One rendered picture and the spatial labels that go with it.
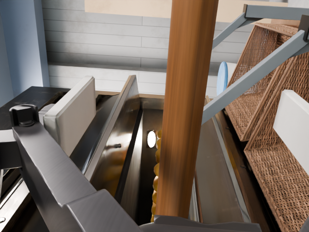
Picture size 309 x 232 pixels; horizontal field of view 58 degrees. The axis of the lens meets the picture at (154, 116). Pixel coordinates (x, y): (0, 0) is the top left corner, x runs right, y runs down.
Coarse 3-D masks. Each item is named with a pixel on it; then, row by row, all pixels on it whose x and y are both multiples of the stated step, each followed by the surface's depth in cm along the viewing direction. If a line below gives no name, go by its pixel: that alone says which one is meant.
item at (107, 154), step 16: (128, 96) 141; (128, 112) 137; (112, 128) 104; (128, 128) 134; (112, 144) 102; (128, 144) 131; (96, 160) 85; (112, 160) 100; (96, 176) 81; (112, 176) 98; (112, 192) 97
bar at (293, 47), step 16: (240, 16) 97; (256, 16) 95; (272, 16) 95; (288, 16) 95; (304, 16) 53; (224, 32) 99; (304, 32) 52; (288, 48) 54; (304, 48) 54; (272, 64) 55; (240, 80) 57; (256, 80) 57; (224, 96) 58; (208, 112) 60; (192, 192) 39; (192, 208) 36
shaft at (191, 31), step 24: (192, 0) 17; (216, 0) 17; (192, 24) 17; (168, 48) 19; (192, 48) 18; (168, 72) 20; (192, 72) 19; (168, 96) 20; (192, 96) 19; (168, 120) 21; (192, 120) 20; (168, 144) 21; (192, 144) 21; (168, 168) 22; (192, 168) 22; (168, 192) 23
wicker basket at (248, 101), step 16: (256, 32) 158; (272, 32) 157; (288, 32) 113; (256, 48) 161; (272, 48) 161; (240, 64) 165; (256, 64) 165; (272, 80) 113; (240, 96) 172; (256, 96) 167; (304, 96) 115; (240, 112) 151; (256, 112) 119; (272, 112) 119; (240, 128) 135
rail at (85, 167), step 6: (126, 84) 155; (120, 96) 137; (114, 108) 123; (108, 120) 112; (102, 132) 102; (96, 144) 94; (96, 150) 91; (90, 156) 88; (90, 162) 85; (84, 168) 82; (84, 174) 79
